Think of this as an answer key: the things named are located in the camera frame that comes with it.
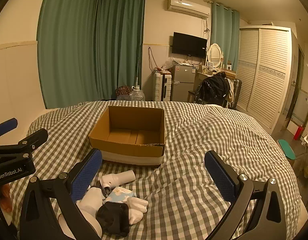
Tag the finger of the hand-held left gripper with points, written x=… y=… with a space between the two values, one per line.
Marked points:
x=6 y=125
x=35 y=137

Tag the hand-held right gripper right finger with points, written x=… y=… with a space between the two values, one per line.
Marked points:
x=220 y=175

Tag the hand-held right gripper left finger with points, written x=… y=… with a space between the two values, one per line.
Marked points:
x=87 y=172

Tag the white mask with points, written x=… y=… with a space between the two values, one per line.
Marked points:
x=90 y=202

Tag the white hair dryer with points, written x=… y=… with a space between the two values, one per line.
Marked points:
x=119 y=177

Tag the floral tissue pack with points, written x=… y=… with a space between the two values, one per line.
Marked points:
x=119 y=195

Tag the brown cardboard box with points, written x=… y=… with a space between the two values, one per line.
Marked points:
x=129 y=152

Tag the small white plush toy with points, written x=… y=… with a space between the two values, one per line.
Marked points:
x=137 y=210

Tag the person's left hand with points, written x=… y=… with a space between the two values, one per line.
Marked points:
x=6 y=198

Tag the grey checked blanket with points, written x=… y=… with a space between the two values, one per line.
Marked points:
x=193 y=155

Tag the brown suitcase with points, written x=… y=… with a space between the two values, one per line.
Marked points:
x=236 y=92

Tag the wooden chair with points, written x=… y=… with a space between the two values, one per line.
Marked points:
x=191 y=93

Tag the dark patterned bag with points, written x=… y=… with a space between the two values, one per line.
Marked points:
x=122 y=92

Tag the wide green curtain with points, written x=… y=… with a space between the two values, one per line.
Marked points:
x=66 y=55

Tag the red fire extinguisher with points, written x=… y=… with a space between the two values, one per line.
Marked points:
x=298 y=133

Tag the clear plastic water jug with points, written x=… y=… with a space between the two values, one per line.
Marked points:
x=137 y=95

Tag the silver small fridge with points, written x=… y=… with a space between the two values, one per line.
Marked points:
x=184 y=85

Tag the wooden dressing table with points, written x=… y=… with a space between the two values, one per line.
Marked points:
x=202 y=76

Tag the white louvred wardrobe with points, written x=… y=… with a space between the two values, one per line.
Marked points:
x=266 y=80

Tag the white ribbed suitcase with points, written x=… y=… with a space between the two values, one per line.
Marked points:
x=160 y=87

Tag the white pole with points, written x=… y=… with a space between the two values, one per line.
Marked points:
x=137 y=75

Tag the white oval vanity mirror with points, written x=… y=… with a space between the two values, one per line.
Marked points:
x=215 y=53

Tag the green corner curtain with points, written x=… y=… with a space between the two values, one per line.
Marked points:
x=119 y=45

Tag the narrow green curtain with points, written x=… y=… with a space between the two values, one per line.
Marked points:
x=225 y=37

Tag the white air conditioner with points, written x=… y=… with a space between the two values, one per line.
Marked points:
x=187 y=7

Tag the small picture frame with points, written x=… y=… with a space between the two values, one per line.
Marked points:
x=210 y=65

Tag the black wall television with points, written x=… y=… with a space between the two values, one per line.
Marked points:
x=188 y=45

